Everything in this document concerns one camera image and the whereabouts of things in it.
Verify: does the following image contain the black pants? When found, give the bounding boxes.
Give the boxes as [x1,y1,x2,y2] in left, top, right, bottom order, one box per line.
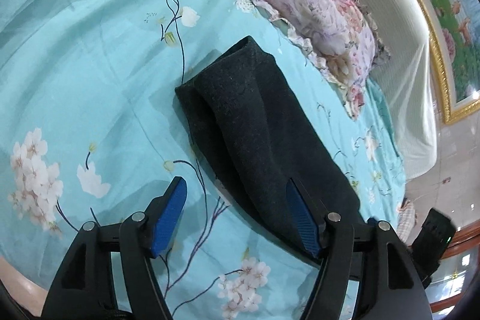
[176,37,363,259]

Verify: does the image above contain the brown wooden glass door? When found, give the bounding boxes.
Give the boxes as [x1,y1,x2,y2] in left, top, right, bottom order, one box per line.
[425,220,479,319]

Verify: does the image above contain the turquoise floral bed quilt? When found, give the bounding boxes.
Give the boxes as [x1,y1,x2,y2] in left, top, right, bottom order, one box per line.
[1,0,405,319]

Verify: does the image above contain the pink floral ruffled pillow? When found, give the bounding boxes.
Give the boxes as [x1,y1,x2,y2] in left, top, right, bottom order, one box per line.
[250,0,391,119]

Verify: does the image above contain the gold framed landscape painting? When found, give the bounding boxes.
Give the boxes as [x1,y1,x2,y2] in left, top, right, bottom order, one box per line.
[417,0,479,124]

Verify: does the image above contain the white striped headboard cover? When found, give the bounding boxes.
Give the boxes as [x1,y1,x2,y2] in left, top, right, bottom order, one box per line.
[360,0,437,179]

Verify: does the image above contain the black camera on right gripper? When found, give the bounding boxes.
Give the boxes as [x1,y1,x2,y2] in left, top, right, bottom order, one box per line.
[411,208,456,262]

